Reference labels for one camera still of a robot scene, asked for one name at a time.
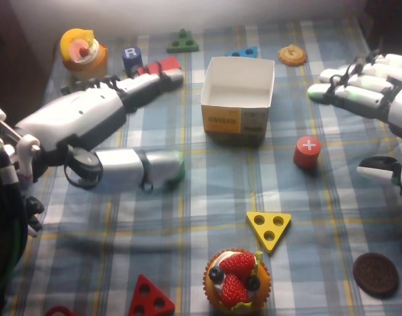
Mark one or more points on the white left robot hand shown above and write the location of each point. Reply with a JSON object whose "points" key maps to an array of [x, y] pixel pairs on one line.
{"points": [[75, 115]]}

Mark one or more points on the green cylinder block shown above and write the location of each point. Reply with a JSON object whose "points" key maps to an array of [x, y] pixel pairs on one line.
{"points": [[180, 172]]}

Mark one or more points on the blue cylinder with letter R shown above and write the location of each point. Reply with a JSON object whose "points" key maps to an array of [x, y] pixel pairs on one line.
{"points": [[131, 56]]}

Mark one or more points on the white paper box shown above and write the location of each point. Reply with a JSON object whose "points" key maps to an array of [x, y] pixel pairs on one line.
{"points": [[235, 115]]}

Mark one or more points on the red cylinder with plus sign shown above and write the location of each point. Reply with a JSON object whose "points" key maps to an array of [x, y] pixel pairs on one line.
{"points": [[306, 153]]}

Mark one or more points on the orange toy cupcake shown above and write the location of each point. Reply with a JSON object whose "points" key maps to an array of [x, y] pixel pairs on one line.
{"points": [[84, 56]]}

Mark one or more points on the red rectangular block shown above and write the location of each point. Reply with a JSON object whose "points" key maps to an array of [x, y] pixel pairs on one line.
{"points": [[164, 64]]}

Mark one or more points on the green triangle block with holes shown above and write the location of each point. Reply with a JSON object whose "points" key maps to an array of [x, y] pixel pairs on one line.
{"points": [[182, 44]]}

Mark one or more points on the blue plaid tablecloth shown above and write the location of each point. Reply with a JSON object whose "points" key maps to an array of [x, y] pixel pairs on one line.
{"points": [[187, 214]]}

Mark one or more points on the white backdrop board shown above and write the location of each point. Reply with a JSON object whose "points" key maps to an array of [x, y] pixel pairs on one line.
{"points": [[187, 13]]}

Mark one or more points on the blue triangle block with holes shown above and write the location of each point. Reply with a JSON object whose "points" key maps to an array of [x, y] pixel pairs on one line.
{"points": [[241, 53]]}

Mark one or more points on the red triangle block with holes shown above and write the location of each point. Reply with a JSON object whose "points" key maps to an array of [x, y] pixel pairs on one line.
{"points": [[151, 296]]}

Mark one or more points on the yellow triangle block with holes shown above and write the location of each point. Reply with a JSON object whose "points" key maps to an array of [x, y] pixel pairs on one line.
{"points": [[269, 227]]}

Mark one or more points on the round toy butter cookie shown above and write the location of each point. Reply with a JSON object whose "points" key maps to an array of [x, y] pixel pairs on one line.
{"points": [[292, 56]]}

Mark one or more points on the strawberry toy cupcake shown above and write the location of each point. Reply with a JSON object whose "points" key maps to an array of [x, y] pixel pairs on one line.
{"points": [[237, 283]]}

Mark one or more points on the chocolate sandwich cookie toy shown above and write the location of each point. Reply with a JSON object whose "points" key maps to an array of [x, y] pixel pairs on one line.
{"points": [[375, 274]]}

